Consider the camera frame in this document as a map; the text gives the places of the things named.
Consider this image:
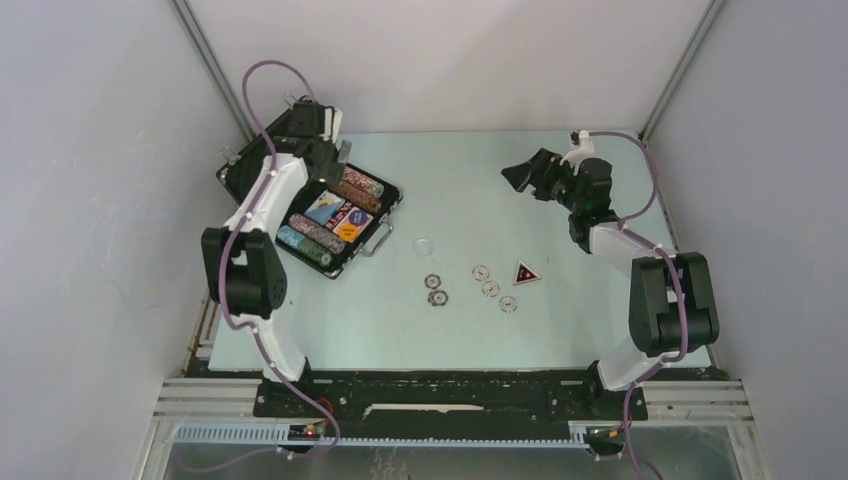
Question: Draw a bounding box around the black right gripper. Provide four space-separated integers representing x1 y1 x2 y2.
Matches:
502 147 585 214

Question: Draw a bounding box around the blue card deck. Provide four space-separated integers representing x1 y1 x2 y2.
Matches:
303 191 345 226

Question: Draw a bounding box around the blue small blind button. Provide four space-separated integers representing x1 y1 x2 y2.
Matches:
348 209 371 227

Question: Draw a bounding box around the red black triangle token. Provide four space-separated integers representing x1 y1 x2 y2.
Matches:
513 260 542 286

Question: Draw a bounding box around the clear dealer button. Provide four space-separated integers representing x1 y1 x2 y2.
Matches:
412 238 433 257

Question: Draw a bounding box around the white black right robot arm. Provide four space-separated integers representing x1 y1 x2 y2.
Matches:
501 149 720 418

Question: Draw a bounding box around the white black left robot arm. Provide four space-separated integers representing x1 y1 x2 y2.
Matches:
201 98 345 417

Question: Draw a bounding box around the red white chip row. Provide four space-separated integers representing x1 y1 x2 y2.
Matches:
343 166 385 198

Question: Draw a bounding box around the brown orange chip row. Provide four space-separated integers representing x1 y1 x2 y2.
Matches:
336 182 382 214

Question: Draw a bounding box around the black aluminium poker case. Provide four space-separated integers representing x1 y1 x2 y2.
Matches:
216 94 405 281

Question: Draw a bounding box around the red dice row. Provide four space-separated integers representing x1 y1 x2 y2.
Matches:
326 202 354 230

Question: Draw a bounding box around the red card deck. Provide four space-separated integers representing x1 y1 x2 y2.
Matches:
328 207 373 243

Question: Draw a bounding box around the yellow big blind button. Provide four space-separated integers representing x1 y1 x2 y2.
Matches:
337 224 360 243

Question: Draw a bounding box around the purple chip row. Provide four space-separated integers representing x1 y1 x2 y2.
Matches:
288 213 347 254

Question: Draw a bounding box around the green blue chip row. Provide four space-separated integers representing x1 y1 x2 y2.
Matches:
276 226 333 268

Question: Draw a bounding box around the blue white poker chip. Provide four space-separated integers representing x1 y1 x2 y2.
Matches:
427 290 449 307
425 274 442 290

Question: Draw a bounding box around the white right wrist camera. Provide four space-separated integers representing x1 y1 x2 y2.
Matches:
559 130 595 170

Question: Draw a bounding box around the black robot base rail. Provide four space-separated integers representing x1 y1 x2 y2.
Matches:
253 369 648 441

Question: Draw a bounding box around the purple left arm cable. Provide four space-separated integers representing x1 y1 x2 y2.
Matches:
173 60 342 476

